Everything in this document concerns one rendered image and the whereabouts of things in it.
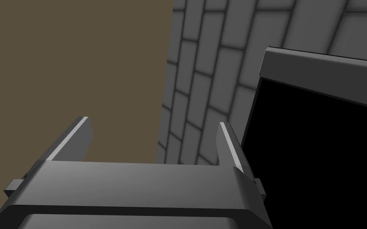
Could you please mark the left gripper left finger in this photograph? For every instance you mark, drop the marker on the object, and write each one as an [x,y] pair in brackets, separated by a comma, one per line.
[72,143]

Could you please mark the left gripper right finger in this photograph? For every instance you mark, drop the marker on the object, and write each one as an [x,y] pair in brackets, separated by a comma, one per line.
[229,149]

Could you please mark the grey and black appliance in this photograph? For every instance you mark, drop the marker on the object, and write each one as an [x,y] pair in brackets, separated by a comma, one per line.
[314,143]

